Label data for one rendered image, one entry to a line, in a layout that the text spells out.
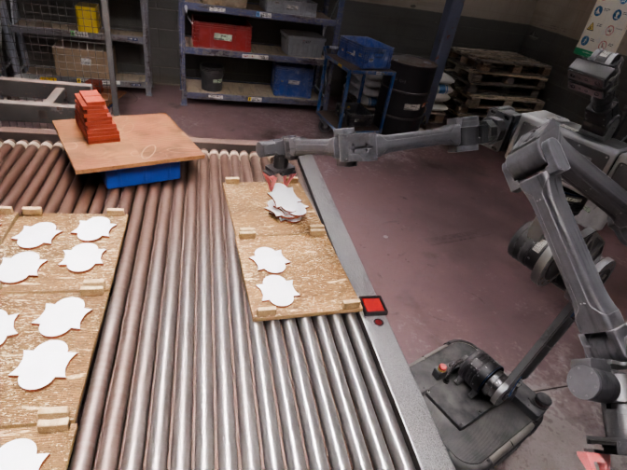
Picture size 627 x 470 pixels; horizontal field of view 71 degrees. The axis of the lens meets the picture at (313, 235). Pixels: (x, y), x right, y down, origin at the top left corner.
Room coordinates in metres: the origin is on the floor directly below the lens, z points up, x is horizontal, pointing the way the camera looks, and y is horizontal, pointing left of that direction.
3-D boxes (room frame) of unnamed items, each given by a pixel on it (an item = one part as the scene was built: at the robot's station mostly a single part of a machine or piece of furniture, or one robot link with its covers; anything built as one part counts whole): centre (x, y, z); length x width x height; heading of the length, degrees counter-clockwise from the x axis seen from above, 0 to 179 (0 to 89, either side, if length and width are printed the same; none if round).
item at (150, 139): (1.73, 0.87, 1.03); 0.50 x 0.50 x 0.02; 40
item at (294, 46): (5.76, 0.55, 0.76); 0.50 x 0.36 x 0.24; 116
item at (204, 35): (5.45, 1.48, 0.78); 0.66 x 0.45 x 0.28; 110
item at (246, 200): (1.55, 0.19, 0.93); 0.41 x 0.35 x 0.02; 22
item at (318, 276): (1.16, 0.04, 0.93); 0.41 x 0.35 x 0.02; 21
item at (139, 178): (1.68, 0.82, 0.97); 0.31 x 0.31 x 0.10; 40
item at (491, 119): (1.38, -0.49, 1.45); 0.09 x 0.08 x 0.12; 40
